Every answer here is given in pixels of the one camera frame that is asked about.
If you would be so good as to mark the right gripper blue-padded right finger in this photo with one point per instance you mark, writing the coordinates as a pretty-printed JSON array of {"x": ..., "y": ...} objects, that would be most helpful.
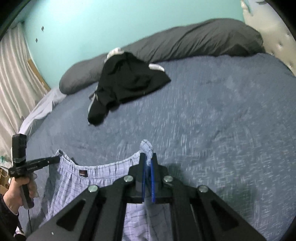
[{"x": 197, "y": 213}]

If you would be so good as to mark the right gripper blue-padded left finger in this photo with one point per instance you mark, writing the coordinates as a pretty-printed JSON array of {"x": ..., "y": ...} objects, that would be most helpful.
[{"x": 97, "y": 213}]

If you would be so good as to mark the light blue plaid boxer shorts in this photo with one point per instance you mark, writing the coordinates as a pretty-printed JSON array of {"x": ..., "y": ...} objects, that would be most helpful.
[{"x": 146, "y": 221}]

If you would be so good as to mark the black left sleeve forearm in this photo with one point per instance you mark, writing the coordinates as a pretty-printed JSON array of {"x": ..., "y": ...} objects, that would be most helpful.
[{"x": 10, "y": 219}]

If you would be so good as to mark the person's left hand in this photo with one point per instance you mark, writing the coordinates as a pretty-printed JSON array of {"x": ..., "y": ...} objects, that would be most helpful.
[{"x": 12, "y": 197}]

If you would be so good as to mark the light grey bed sheet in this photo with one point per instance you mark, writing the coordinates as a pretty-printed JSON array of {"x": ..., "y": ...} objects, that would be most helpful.
[{"x": 43, "y": 108}]

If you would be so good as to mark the beige striped curtain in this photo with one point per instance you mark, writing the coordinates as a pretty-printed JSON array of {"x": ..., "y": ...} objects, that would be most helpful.
[{"x": 21, "y": 90}]

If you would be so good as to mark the blue-grey textured bedspread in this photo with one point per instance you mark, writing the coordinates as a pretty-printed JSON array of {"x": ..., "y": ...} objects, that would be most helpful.
[{"x": 225, "y": 122}]

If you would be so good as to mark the black garment with yellow label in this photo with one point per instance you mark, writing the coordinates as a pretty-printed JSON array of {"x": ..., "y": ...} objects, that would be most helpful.
[{"x": 124, "y": 78}]

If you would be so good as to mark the long dark grey pillow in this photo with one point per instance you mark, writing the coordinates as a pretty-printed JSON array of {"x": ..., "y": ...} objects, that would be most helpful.
[{"x": 213, "y": 37}]

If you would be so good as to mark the cream tufted headboard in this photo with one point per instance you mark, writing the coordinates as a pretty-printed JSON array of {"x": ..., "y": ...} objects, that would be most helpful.
[{"x": 277, "y": 38}]

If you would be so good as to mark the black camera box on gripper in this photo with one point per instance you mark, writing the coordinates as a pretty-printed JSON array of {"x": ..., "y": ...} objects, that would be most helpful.
[{"x": 19, "y": 145}]

